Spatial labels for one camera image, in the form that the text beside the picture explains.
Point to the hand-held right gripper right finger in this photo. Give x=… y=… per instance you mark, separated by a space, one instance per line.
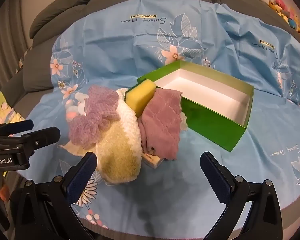
x=215 y=177

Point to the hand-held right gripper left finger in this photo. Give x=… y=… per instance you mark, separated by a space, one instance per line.
x=81 y=177

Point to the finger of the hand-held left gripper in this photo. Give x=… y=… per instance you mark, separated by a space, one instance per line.
x=20 y=125
x=45 y=135

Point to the white and yellow towel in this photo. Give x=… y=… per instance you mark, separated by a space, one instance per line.
x=120 y=150

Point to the green cardboard box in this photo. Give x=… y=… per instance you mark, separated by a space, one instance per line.
x=215 y=125

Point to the small white printed box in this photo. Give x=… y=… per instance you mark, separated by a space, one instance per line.
x=155 y=162

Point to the purple mesh cloth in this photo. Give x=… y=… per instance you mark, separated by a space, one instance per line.
x=100 y=100

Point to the mauve quilted cloth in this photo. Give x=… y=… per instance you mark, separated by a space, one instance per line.
x=160 y=120

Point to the yellow sponge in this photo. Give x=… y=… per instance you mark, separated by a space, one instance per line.
x=140 y=95

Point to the yellow-green printed cloth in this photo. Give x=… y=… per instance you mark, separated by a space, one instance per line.
x=0 y=107

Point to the white pink plush bunny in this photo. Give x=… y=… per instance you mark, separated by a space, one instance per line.
x=73 y=110

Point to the blue floral sheet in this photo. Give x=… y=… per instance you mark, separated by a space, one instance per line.
x=115 y=55

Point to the grey sofa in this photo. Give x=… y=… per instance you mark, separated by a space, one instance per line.
x=65 y=2

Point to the pile of plush toys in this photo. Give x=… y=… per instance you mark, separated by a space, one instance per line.
x=277 y=5

